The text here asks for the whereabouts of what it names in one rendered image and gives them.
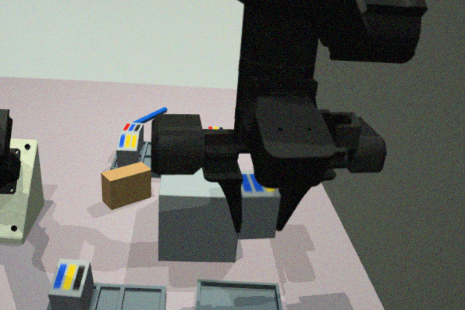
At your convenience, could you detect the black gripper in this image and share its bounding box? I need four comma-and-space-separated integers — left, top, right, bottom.
151, 55, 387, 233

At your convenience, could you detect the grey flat panel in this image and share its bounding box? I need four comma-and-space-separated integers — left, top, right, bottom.
314, 0, 465, 310

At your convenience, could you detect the tan rectangular block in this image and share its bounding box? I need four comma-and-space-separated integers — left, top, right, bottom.
101, 162, 151, 210

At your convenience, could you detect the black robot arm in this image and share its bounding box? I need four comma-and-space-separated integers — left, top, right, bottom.
0, 0, 428, 194

